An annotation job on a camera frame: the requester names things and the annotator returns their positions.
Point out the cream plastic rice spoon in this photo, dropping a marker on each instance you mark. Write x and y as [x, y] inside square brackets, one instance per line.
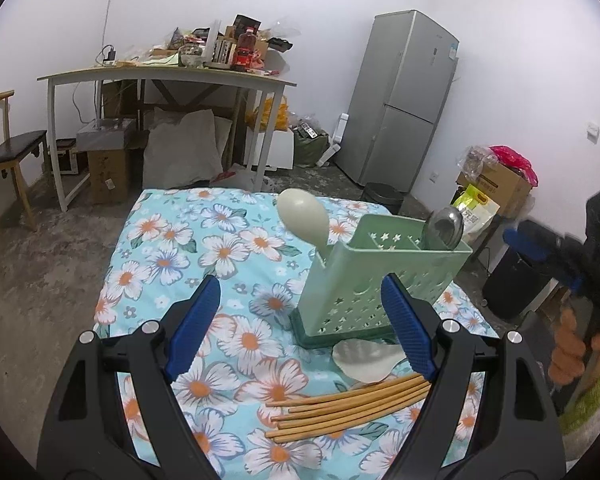
[300, 215]

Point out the white rice paddle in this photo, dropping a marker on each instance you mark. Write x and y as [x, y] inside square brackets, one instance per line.
[365, 360]

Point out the yellow green packet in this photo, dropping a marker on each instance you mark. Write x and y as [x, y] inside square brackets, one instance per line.
[475, 207]

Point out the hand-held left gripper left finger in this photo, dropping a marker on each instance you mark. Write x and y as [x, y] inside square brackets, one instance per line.
[195, 327]

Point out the floral light blue blanket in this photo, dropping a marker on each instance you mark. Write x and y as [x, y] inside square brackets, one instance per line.
[230, 260]

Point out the power strip with charger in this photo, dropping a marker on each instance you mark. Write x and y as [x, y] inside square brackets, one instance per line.
[108, 56]

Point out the stainless steel ladle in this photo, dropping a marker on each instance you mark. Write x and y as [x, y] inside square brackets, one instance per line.
[445, 227]

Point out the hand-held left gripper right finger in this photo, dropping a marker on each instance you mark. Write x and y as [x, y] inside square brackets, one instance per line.
[405, 322]

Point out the pink plastic bag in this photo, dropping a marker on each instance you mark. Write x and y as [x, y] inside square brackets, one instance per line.
[512, 160]

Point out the ceramic bowl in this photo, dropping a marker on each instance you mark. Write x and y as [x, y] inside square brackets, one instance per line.
[191, 57]

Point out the brown cardboard box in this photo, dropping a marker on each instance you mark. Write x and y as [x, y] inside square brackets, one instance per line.
[107, 170]

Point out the green fuzzy cushion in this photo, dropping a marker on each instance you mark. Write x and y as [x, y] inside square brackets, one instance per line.
[592, 405]

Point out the red liquid plastic bottle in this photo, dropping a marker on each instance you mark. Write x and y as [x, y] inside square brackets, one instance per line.
[245, 52]

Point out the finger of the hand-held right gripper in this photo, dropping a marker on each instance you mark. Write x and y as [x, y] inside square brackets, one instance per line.
[527, 246]

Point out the white box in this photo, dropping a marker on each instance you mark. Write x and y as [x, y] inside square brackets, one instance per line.
[277, 150]

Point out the white wall socket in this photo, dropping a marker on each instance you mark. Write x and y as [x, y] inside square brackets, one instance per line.
[592, 131]

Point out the wooden chair dark seat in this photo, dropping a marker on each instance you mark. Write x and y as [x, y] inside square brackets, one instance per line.
[10, 147]

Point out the large black bin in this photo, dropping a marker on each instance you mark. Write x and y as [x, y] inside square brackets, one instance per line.
[517, 285]

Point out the open cardboard box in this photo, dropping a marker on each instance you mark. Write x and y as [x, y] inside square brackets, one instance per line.
[502, 187]

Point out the silver refrigerator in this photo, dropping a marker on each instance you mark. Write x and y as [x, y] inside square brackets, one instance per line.
[405, 85]

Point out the green plastic utensil holder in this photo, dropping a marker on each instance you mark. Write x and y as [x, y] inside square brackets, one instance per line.
[340, 285]

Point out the white-legged wooden table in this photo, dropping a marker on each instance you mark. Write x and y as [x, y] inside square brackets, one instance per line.
[130, 74]

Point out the small black trash bin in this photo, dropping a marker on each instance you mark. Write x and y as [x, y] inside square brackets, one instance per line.
[382, 199]

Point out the person's right hand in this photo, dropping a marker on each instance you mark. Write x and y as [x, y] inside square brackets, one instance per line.
[566, 355]

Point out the white sack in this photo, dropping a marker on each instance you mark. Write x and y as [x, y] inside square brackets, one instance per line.
[185, 145]

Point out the green bag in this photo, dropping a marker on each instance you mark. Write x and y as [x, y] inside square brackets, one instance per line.
[310, 150]

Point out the clear plastic storage box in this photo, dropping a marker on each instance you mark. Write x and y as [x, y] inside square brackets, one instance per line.
[105, 132]

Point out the yellow plastic bag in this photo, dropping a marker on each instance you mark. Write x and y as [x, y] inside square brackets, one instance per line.
[267, 112]

